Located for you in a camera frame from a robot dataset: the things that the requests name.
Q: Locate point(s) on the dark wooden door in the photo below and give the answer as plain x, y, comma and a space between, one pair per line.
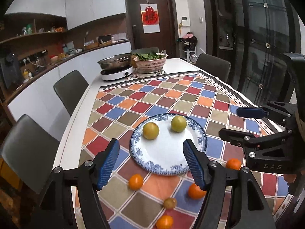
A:
166, 39

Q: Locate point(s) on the far left grey chair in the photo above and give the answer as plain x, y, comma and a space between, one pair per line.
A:
70, 89

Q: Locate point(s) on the near left grey chair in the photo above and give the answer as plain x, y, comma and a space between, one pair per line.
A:
30, 152

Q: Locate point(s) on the steel pan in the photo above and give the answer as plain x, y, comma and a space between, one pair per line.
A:
115, 62

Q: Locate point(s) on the blue white porcelain plate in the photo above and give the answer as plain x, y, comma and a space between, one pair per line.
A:
164, 155

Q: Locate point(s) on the black glass sliding door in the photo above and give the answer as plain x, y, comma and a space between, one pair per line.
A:
254, 35

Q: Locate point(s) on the brown kiwi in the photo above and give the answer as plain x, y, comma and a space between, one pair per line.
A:
170, 203

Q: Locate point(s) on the white upper cabinets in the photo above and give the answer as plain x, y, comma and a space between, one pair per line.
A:
76, 12

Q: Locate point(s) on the colourful checkered tablecloth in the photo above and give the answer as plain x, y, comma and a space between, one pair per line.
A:
117, 109

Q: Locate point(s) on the white stroller with clothes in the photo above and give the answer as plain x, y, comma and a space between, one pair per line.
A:
189, 46

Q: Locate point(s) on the white intercom panel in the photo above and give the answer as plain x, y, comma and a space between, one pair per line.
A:
185, 21

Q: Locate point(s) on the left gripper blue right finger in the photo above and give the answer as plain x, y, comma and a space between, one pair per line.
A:
198, 164

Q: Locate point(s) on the pink basket of greens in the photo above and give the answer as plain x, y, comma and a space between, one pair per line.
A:
150, 62

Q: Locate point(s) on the white induction cooker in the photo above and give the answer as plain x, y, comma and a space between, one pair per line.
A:
116, 74

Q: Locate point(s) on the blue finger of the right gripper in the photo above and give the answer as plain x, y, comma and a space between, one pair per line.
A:
246, 139
248, 112

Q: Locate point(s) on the right grey chair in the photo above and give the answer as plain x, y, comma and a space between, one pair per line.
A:
215, 66

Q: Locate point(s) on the small orange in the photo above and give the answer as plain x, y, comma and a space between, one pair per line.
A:
135, 182

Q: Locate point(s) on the green apple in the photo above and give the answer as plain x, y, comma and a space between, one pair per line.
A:
150, 131
178, 124

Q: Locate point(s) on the right hand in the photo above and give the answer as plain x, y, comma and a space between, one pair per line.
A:
290, 179

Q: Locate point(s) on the red fu wall calendar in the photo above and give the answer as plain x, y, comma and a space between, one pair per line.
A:
150, 18

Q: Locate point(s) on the black water dispenser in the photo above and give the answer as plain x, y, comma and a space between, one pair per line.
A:
11, 70

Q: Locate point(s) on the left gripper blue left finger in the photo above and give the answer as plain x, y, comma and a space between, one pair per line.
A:
105, 162

